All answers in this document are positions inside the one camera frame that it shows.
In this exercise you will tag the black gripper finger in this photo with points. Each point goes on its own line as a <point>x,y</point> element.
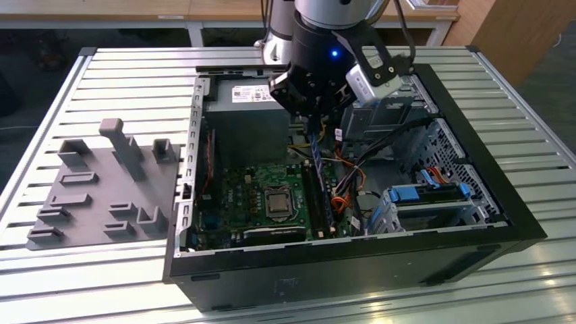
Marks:
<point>344,99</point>
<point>281,89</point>

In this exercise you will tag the metal optical drive cage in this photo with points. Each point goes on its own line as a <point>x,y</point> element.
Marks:
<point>383,118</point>

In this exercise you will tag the grey power supply with label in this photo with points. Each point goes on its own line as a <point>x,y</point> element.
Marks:
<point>243,135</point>

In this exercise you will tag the round grey case speaker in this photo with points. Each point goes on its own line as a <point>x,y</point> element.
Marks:
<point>368,200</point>

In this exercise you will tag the green motherboard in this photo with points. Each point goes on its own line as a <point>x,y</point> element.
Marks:
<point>239,189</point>

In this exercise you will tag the blue disk carrier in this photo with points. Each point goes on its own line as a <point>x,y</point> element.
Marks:
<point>407,195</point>

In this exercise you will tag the silver CPU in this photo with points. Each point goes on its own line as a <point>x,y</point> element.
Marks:
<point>279,204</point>

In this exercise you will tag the metal disk bay cage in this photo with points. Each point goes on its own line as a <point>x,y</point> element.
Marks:
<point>440,212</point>

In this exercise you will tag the black graphics card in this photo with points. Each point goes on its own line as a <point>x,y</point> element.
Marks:
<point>275,234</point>

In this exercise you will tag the wooden cabinet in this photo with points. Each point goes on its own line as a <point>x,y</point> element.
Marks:
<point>517,33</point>

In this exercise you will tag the grey plastic parts rack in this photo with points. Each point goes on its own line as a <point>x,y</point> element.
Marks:
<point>112,202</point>

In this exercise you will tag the black open PC case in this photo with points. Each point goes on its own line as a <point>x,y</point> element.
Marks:
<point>315,270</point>

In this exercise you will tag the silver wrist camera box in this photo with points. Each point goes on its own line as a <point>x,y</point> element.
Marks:
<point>367,91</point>

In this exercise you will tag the black camera bracket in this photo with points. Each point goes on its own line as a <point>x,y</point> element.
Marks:
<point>360,47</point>

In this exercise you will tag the metal CPU socket frame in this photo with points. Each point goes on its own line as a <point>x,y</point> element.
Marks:
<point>293,202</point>

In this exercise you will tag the wooden desk with white frame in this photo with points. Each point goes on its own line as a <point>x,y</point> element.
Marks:
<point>112,13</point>

